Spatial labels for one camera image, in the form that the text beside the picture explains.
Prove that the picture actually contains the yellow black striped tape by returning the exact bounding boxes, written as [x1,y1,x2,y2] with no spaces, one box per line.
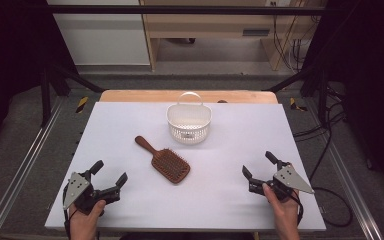
[75,96,90,115]
[288,96,309,113]

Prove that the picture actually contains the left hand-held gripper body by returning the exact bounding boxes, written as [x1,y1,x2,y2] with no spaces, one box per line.
[62,170,121,216]

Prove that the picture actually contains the right hand-held gripper cable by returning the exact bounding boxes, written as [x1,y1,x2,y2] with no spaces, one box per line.
[290,189,305,226]

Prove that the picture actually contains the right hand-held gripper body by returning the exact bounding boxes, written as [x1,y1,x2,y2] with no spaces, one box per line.
[248,161,316,202]

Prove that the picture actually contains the person's right hand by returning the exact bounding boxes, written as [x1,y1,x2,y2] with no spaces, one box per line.
[262,182,301,231]

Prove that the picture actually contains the aluminium rail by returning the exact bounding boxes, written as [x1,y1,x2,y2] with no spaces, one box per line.
[304,99,384,240]
[0,96,65,240]

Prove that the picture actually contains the white plastic basket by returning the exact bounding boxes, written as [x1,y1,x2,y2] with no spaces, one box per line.
[165,91,213,145]

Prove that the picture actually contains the black horizontal frame bar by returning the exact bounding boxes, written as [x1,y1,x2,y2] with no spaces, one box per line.
[44,4,325,15]

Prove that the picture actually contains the left hand-held gripper cable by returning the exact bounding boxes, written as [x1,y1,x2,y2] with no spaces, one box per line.
[62,186,78,240]

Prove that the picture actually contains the white cabinet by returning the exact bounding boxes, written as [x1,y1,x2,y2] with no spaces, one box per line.
[46,0,151,66]

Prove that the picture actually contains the white foam board mat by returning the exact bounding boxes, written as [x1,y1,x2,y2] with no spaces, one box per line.
[44,101,327,232]

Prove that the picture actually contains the brown wooden hairbrush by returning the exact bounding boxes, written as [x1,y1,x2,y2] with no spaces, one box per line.
[134,135,192,185]

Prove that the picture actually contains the wooden table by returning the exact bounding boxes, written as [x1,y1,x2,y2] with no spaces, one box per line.
[99,89,279,105]

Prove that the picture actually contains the hanging black cables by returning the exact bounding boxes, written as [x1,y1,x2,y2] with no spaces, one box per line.
[270,0,316,73]

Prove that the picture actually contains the black curtain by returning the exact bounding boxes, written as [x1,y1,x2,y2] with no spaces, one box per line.
[0,0,78,161]
[302,0,384,204]

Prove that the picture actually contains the black metal stand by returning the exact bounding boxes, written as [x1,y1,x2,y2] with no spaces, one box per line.
[263,62,330,128]
[39,62,106,128]

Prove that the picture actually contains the hand-held gripper cable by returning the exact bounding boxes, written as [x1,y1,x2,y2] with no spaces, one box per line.
[62,186,78,240]
[290,189,305,226]

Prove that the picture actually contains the person's left hand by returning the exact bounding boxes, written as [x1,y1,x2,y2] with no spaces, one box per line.
[69,198,107,235]

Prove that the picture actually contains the light wooden desk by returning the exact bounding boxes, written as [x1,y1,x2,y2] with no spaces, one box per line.
[139,0,328,72]

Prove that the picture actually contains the black floor cable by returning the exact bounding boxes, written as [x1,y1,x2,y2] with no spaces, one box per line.
[292,83,354,229]

